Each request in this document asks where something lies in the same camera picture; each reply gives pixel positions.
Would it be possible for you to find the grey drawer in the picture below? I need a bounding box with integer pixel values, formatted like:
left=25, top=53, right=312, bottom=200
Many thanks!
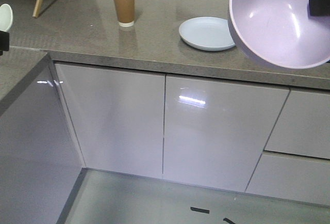
left=246, top=151, right=329, bottom=206
left=266, top=90, right=329, bottom=159

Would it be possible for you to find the middle grey cabinet door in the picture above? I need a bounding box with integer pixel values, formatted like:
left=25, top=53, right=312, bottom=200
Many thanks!
left=163, top=76, right=289, bottom=192

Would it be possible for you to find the lower grey drawer front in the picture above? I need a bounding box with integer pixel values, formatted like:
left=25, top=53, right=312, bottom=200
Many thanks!
left=246, top=151, right=329, bottom=206

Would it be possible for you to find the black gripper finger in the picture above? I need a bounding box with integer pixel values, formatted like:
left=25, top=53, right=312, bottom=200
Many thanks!
left=309, top=0, right=329, bottom=17
left=0, top=30, right=10, bottom=55

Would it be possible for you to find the lilac plastic bowl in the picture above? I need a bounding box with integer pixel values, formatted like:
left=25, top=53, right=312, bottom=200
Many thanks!
left=228, top=0, right=329, bottom=69

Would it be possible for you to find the black tape strip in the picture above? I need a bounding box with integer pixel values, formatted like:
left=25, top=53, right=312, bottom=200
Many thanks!
left=190, top=206, right=210, bottom=214
left=223, top=218, right=236, bottom=224

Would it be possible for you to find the brown paper cup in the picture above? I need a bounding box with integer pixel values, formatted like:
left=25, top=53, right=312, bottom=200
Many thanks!
left=113, top=0, right=135, bottom=27

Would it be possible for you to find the pale green plastic spoon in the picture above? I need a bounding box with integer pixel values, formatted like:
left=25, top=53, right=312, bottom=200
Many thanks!
left=0, top=4, right=13, bottom=32

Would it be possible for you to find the light blue plate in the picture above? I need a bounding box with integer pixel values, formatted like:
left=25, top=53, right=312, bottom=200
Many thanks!
left=178, top=17, right=235, bottom=52

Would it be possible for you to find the left grey cabinet door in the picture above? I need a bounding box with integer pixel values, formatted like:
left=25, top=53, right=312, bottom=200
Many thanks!
left=56, top=64, right=165, bottom=178

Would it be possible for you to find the upper grey drawer front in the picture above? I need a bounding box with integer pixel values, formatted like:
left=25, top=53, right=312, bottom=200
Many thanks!
left=266, top=90, right=329, bottom=159

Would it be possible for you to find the grey side cabinet door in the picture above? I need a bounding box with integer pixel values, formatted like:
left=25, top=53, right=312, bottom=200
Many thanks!
left=1, top=68, right=82, bottom=223

